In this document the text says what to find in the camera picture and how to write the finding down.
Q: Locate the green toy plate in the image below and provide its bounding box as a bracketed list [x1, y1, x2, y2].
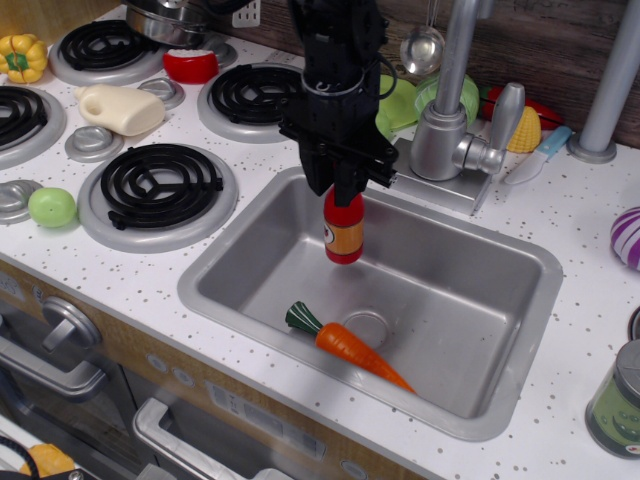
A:
[376, 75, 418, 140]

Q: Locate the purple striped toy onion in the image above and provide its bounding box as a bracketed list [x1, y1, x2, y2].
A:
[610, 207, 639, 270]

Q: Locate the silver hanging ladle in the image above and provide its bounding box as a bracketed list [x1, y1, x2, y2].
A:
[400, 1, 445, 76]

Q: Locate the grey lower door handle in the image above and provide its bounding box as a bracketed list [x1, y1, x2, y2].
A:
[133, 398, 264, 479]

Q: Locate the grey stove knob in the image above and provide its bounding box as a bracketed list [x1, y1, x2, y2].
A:
[0, 180, 42, 225]
[138, 78, 186, 110]
[198, 34, 238, 70]
[65, 126, 124, 163]

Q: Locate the grey oven dial knob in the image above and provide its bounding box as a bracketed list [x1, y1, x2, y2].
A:
[42, 296, 102, 353]

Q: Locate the green toy lettuce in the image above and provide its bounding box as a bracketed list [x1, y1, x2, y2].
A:
[414, 72, 480, 125]

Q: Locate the red toy ketchup bottle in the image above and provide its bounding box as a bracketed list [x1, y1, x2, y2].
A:
[323, 187, 365, 265]

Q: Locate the front right stove burner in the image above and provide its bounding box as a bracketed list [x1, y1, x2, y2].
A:
[78, 144, 238, 254]

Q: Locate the orange toy carrot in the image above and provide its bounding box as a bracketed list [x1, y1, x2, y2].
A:
[285, 301, 416, 394]

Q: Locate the red toy chili pepper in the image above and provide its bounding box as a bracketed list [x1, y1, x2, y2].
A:
[479, 86, 564, 130]

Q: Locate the stove burner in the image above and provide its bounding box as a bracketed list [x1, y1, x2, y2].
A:
[78, 144, 238, 254]
[49, 20, 166, 86]
[1, 86, 67, 170]
[197, 63, 302, 144]

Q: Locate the grey oven door handle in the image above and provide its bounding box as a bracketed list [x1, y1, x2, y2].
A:
[1, 337, 109, 403]

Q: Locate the grey vertical support post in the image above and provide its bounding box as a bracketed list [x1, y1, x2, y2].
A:
[567, 0, 639, 165]

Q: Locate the grey plastic sink basin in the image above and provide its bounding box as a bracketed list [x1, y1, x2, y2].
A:
[178, 167, 563, 441]

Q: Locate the back left stove burner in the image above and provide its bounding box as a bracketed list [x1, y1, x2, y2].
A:
[49, 20, 166, 86]

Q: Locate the blue handled toy knife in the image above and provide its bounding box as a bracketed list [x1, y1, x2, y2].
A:
[504, 126, 573, 185]

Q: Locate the grey stove knob middle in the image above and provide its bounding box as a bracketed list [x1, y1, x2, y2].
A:
[65, 126, 124, 163]

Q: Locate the grey stove knob upper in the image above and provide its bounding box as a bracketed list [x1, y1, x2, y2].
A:
[138, 78, 186, 110]

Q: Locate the silver toy faucet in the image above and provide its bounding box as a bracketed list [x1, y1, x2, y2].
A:
[393, 0, 525, 215]

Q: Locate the green toy apple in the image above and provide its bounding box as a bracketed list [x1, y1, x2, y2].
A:
[28, 188, 77, 228]

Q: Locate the cream toy milk jug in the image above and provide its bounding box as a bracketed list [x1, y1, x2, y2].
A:
[74, 84, 166, 137]

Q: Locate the front left stove burner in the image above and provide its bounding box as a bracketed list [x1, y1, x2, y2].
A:
[1, 86, 67, 170]

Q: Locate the grey stove knob front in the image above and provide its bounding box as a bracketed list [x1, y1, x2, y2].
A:
[0, 180, 42, 225]

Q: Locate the green labelled toy can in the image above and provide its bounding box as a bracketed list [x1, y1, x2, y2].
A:
[585, 340, 639, 459]

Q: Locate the yellow toy corn cob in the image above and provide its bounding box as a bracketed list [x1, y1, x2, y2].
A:
[507, 106, 542, 154]

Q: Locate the grey stove knob back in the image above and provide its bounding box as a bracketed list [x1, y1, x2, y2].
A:
[198, 34, 238, 70]

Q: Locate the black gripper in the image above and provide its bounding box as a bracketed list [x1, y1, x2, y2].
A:
[278, 69, 398, 208]

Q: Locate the back right stove burner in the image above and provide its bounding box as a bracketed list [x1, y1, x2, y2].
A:
[197, 63, 302, 144]

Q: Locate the yellow toy below counter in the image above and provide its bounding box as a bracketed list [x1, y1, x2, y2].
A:
[27, 444, 76, 479]

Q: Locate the yellow toy bell pepper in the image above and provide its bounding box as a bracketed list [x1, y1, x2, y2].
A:
[1, 34, 48, 84]

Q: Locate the hanging grey slotted spatula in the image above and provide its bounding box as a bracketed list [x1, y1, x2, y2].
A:
[232, 0, 261, 29]

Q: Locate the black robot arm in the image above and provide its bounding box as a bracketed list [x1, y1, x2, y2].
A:
[279, 1, 398, 207]

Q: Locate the stainless steel toy pot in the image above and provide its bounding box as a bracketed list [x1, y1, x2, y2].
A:
[123, 0, 212, 47]

